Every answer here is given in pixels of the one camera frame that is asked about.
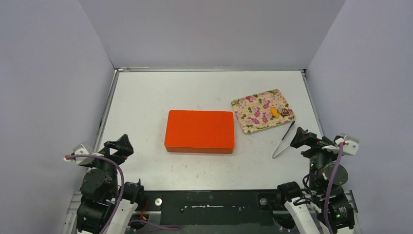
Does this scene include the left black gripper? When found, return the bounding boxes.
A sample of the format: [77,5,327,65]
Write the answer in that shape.
[87,134,133,196]

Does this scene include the metal tongs with black tips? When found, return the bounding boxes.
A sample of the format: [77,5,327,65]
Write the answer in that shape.
[271,120,296,159]

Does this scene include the floral tray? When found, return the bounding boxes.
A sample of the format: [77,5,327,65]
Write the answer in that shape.
[230,89,296,134]

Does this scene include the orange tin lid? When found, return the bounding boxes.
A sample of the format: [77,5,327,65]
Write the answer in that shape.
[164,110,235,148]

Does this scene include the orange cookie tin box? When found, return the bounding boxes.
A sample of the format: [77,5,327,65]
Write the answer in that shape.
[165,146,234,154]

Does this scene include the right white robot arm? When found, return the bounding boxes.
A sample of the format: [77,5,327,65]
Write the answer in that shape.
[275,127,359,234]

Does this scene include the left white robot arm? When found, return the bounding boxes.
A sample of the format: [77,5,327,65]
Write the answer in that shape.
[65,134,148,234]

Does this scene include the chocolate heart cookie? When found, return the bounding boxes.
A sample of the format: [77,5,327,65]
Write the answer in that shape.
[280,108,290,117]

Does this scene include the yellow fish cookie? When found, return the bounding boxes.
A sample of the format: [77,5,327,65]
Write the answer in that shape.
[270,107,280,118]

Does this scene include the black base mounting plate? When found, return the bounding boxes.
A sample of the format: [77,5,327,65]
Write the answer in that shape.
[132,189,295,228]

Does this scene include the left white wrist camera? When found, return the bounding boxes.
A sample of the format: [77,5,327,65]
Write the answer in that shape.
[63,142,94,165]

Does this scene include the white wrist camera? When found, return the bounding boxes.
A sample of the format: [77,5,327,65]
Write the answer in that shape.
[63,142,94,165]
[322,133,359,156]

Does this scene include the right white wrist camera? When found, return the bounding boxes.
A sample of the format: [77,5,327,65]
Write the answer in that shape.
[322,133,359,156]

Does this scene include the aluminium frame rail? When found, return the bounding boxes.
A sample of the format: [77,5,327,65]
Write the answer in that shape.
[116,66,306,73]

